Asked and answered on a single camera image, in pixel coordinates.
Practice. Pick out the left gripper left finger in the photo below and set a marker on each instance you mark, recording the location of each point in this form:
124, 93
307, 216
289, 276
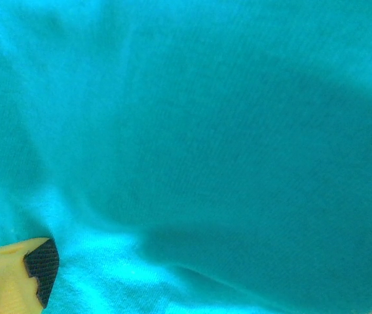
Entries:
6, 278

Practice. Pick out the teal printed t-shirt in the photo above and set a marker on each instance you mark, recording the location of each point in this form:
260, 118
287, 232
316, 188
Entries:
205, 131

